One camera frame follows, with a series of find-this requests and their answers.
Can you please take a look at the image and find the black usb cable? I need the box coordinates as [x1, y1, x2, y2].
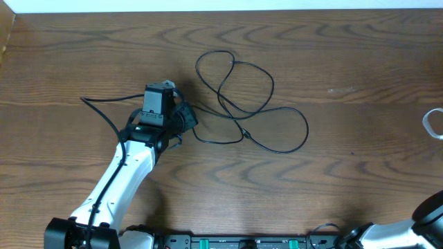
[191, 50, 310, 154]

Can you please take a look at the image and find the white usb cable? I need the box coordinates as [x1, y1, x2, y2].
[422, 107, 443, 141]

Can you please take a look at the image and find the black left camera cable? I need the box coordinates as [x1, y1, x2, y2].
[80, 93, 146, 249]

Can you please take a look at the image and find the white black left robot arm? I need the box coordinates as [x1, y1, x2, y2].
[44, 80, 198, 248]

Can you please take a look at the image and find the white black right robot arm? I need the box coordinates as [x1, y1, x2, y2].
[336, 192, 442, 249]

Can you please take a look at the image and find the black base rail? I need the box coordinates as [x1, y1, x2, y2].
[153, 234, 340, 249]

